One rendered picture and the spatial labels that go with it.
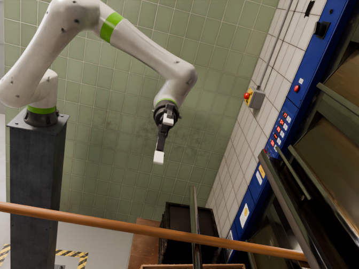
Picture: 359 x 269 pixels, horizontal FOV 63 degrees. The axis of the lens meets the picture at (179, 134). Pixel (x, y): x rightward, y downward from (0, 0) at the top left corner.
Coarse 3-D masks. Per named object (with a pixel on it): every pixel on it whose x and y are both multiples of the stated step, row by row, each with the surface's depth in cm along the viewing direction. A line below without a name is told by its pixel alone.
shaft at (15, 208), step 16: (0, 208) 89; (16, 208) 90; (32, 208) 91; (80, 224) 93; (96, 224) 93; (112, 224) 93; (128, 224) 94; (192, 240) 96; (208, 240) 97; (224, 240) 98; (288, 256) 100; (304, 256) 101
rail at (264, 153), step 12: (264, 156) 113; (276, 168) 105; (276, 180) 99; (288, 192) 92; (288, 204) 88; (300, 216) 82; (300, 228) 80; (312, 240) 74; (312, 252) 73; (324, 264) 68
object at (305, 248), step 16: (272, 160) 116; (272, 176) 103; (288, 176) 108; (304, 176) 114; (288, 208) 88; (304, 208) 92; (320, 208) 96; (320, 224) 87; (336, 224) 91; (304, 240) 77; (320, 240) 79; (336, 240) 82; (352, 240) 86; (336, 256) 76; (352, 256) 79
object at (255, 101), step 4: (252, 88) 170; (248, 92) 173; (252, 92) 166; (256, 92) 165; (260, 92) 166; (252, 96) 166; (256, 96) 166; (260, 96) 166; (248, 100) 170; (252, 100) 167; (256, 100) 167; (260, 100) 167; (248, 104) 169; (252, 104) 168; (256, 104) 168; (260, 104) 168; (256, 108) 170
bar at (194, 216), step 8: (192, 192) 124; (192, 200) 119; (192, 208) 115; (192, 216) 111; (192, 224) 107; (192, 232) 104; (192, 248) 98; (200, 248) 98; (192, 256) 95; (200, 256) 94; (200, 264) 91
